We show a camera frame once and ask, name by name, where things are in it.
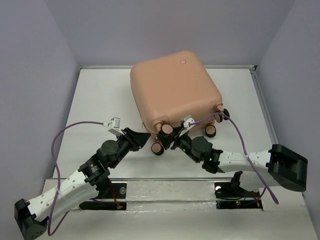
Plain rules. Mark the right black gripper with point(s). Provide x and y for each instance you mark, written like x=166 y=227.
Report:
x=167 y=138

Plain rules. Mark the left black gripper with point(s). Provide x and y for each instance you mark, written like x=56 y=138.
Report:
x=137 y=139

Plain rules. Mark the pink hard-shell suitcase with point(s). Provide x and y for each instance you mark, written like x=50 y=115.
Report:
x=168 y=89

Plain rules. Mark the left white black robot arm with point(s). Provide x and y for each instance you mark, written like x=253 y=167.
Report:
x=89 y=181

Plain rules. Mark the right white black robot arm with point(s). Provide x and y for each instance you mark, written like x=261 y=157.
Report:
x=278 y=166

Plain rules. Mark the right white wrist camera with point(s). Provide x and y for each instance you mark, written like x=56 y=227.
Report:
x=187 y=124

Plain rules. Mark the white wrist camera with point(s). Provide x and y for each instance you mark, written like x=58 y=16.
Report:
x=187 y=124
x=113 y=126

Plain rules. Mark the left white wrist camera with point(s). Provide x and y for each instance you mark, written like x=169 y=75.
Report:
x=113 y=126

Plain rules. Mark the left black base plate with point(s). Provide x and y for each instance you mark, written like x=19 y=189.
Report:
x=115 y=200

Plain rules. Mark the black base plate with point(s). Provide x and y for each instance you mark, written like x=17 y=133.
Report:
x=115 y=200
x=235 y=198

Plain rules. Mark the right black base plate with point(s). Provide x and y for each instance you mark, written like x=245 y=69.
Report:
x=235 y=198

